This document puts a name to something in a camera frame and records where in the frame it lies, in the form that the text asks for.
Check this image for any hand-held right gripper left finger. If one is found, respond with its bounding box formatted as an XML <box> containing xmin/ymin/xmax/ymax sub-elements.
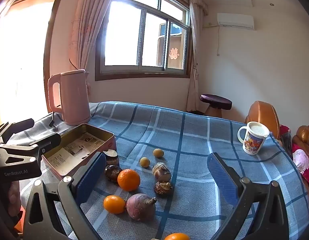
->
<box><xmin>22</xmin><ymin>152</ymin><xmax>106</xmax><ymax>240</ymax></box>

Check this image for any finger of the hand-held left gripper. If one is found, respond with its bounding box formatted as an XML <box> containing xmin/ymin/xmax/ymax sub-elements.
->
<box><xmin>0</xmin><ymin>118</ymin><xmax>35</xmax><ymax>145</ymax></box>
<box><xmin>0</xmin><ymin>134</ymin><xmax>62</xmax><ymax>167</ymax></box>

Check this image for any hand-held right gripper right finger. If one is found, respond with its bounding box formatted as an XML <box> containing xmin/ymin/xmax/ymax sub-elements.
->
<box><xmin>207</xmin><ymin>152</ymin><xmax>290</xmax><ymax>240</ymax></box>

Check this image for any dark brown water chestnut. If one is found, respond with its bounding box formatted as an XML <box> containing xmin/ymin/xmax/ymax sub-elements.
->
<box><xmin>154</xmin><ymin>181</ymin><xmax>173</xmax><ymax>197</ymax></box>
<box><xmin>105</xmin><ymin>164</ymin><xmax>123</xmax><ymax>182</ymax></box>

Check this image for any pink metal tin box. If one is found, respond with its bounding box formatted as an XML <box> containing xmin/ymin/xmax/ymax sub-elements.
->
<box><xmin>41</xmin><ymin>123</ymin><xmax>117</xmax><ymax>177</ymax></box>

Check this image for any small orange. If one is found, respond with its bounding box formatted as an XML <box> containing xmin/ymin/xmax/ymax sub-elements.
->
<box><xmin>164</xmin><ymin>233</ymin><xmax>190</xmax><ymax>240</ymax></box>
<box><xmin>103</xmin><ymin>195</ymin><xmax>126</xmax><ymax>214</ymax></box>

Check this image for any large orange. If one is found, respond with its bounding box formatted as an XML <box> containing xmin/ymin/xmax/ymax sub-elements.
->
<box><xmin>117</xmin><ymin>169</ymin><xmax>141</xmax><ymax>192</ymax></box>

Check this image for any purple round root vegetable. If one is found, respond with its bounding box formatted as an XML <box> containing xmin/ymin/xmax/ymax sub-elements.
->
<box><xmin>126</xmin><ymin>193</ymin><xmax>157</xmax><ymax>222</ymax></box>

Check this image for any person's left hand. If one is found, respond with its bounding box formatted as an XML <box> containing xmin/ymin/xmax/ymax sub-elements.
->
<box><xmin>8</xmin><ymin>179</ymin><xmax>22</xmax><ymax>217</ymax></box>

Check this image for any black kettle power plug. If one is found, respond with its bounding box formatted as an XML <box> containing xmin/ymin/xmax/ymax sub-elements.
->
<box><xmin>48</xmin><ymin>111</ymin><xmax>60</xmax><ymax>130</ymax></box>

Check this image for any printed paper leaflet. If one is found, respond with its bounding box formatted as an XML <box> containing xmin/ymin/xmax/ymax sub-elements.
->
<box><xmin>47</xmin><ymin>132</ymin><xmax>107</xmax><ymax>169</ymax></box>

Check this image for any blue plaid tablecloth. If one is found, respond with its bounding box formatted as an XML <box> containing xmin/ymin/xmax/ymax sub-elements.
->
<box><xmin>9</xmin><ymin>101</ymin><xmax>309</xmax><ymax>240</ymax></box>

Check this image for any white cartoon mug with lid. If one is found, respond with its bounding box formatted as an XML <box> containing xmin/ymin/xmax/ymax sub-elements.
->
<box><xmin>238</xmin><ymin>121</ymin><xmax>270</xmax><ymax>156</ymax></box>

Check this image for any pink electric kettle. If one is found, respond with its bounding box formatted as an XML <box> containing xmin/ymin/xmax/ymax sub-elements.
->
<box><xmin>48</xmin><ymin>69</ymin><xmax>92</xmax><ymax>126</ymax></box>

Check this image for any purple cushioned stool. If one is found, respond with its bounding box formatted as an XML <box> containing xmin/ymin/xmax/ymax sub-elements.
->
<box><xmin>200</xmin><ymin>94</ymin><xmax>232</xmax><ymax>117</ymax></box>

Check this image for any brown leather chair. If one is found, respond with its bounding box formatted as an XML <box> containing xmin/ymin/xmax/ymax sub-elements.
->
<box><xmin>245</xmin><ymin>101</ymin><xmax>280</xmax><ymax>140</ymax></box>

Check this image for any red cloth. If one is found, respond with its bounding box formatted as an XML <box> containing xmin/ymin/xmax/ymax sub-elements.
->
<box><xmin>280</xmin><ymin>124</ymin><xmax>293</xmax><ymax>153</ymax></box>

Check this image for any pink floral cloth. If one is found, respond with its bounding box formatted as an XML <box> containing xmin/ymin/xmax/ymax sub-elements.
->
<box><xmin>292</xmin><ymin>149</ymin><xmax>309</xmax><ymax>184</ymax></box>

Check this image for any brown leather sofa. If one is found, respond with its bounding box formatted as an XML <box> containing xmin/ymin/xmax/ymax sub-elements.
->
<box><xmin>292</xmin><ymin>124</ymin><xmax>309</xmax><ymax>160</ymax></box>

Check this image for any wood framed sliding window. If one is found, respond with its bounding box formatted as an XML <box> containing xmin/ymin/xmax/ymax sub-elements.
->
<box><xmin>95</xmin><ymin>0</ymin><xmax>194</xmax><ymax>82</ymax></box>

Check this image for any pink patterned curtain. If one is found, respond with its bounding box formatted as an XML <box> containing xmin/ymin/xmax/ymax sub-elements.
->
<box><xmin>69</xmin><ymin>0</ymin><xmax>120</xmax><ymax>70</ymax></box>

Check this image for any wooden door frame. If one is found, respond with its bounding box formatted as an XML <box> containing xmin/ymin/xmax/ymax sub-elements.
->
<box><xmin>9</xmin><ymin>0</ymin><xmax>70</xmax><ymax>114</ymax></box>

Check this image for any white wall cord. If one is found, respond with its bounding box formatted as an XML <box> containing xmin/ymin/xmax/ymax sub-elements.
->
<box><xmin>216</xmin><ymin>25</ymin><xmax>221</xmax><ymax>56</ymax></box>

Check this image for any white wall air conditioner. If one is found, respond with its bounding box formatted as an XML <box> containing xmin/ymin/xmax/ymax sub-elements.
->
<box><xmin>217</xmin><ymin>13</ymin><xmax>255</xmax><ymax>30</ymax></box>

